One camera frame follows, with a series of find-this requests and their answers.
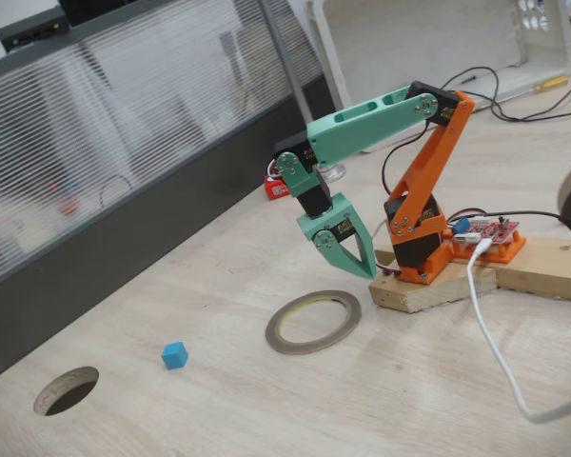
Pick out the thin black cable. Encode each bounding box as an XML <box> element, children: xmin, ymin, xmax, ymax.
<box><xmin>435</xmin><ymin>66</ymin><xmax>571</xmax><ymax>123</ymax></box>

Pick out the small red box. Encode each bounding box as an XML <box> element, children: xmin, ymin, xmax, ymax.
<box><xmin>264</xmin><ymin>173</ymin><xmax>292</xmax><ymax>201</ymax></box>

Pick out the ribbed glass desk partition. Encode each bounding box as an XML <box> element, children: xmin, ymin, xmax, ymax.
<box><xmin>0</xmin><ymin>0</ymin><xmax>337</xmax><ymax>389</ymax></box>

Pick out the metal post with flange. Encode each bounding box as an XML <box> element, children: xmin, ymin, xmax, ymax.
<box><xmin>258</xmin><ymin>0</ymin><xmax>347</xmax><ymax>185</ymax></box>

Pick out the grey ring of tape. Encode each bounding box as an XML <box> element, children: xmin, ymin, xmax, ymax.
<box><xmin>265</xmin><ymin>289</ymin><xmax>363</xmax><ymax>356</ymax></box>

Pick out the yellow handled screwdriver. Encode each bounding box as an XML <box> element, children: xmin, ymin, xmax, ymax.
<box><xmin>532</xmin><ymin>74</ymin><xmax>570</xmax><ymax>91</ymax></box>

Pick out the short wooden base block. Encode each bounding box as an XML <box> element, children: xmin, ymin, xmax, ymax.
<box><xmin>368</xmin><ymin>264</ymin><xmax>499</xmax><ymax>314</ymax></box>

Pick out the long wooden plank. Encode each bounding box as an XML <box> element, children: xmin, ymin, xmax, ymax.
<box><xmin>374</xmin><ymin>236</ymin><xmax>571</xmax><ymax>304</ymax></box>

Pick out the blue cube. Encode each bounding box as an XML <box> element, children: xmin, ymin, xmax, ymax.
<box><xmin>161</xmin><ymin>341</ymin><xmax>190</xmax><ymax>370</ymax></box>

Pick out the black box device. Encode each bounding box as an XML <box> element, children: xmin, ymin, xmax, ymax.
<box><xmin>0</xmin><ymin>5</ymin><xmax>70</xmax><ymax>52</ymax></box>

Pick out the orange board holder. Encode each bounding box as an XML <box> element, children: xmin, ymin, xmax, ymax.
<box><xmin>451</xmin><ymin>230</ymin><xmax>527</xmax><ymax>264</ymax></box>

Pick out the white usb cable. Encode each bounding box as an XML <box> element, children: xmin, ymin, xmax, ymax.
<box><xmin>465</xmin><ymin>237</ymin><xmax>571</xmax><ymax>425</ymax></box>

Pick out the red controller board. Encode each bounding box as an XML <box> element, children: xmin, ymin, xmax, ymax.
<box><xmin>449</xmin><ymin>216</ymin><xmax>522</xmax><ymax>247</ymax></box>

